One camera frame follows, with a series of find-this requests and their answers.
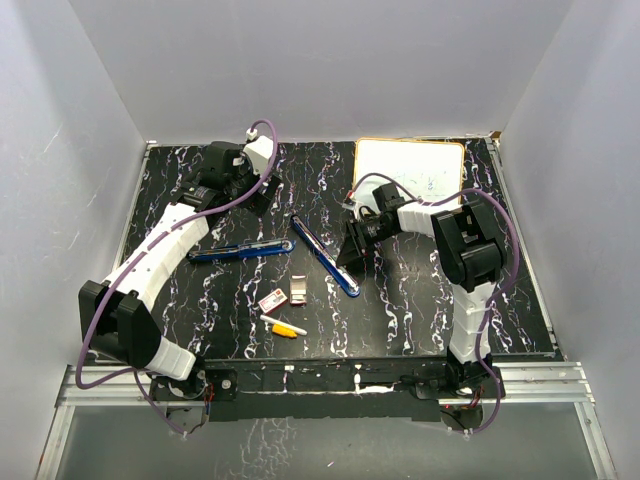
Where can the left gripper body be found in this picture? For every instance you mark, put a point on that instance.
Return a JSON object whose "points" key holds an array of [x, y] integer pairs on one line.
{"points": [[246, 177]]}

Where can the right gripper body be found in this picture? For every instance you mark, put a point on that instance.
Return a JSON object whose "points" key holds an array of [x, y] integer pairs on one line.
{"points": [[375, 231]]}

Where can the staple tray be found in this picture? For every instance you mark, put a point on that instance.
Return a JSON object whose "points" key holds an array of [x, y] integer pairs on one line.
{"points": [[298, 290]]}

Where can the red white staple box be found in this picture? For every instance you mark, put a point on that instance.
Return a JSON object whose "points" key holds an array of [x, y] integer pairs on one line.
{"points": [[273, 301]]}

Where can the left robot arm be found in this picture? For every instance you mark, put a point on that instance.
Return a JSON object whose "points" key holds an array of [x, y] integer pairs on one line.
{"points": [[116, 313]]}

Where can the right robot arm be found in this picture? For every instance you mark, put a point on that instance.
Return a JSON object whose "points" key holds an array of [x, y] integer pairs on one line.
{"points": [[471, 257]]}

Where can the yellow marker cap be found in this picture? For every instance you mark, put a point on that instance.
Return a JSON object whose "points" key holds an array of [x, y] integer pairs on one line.
{"points": [[284, 331]]}

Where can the white marker pen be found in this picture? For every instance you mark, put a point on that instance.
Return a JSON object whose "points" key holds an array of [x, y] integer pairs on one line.
{"points": [[273, 321]]}

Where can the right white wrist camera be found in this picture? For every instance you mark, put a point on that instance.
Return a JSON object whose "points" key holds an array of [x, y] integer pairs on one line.
{"points": [[358, 209]]}

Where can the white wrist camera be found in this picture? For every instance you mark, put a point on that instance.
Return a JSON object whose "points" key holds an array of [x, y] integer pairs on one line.
{"points": [[358, 209], [258, 149]]}

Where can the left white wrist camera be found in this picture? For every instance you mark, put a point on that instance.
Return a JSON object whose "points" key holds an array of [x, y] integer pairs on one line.
{"points": [[258, 149]]}

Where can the small whiteboard orange frame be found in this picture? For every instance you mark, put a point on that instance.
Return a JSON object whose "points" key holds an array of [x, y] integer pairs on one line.
{"points": [[430, 170]]}

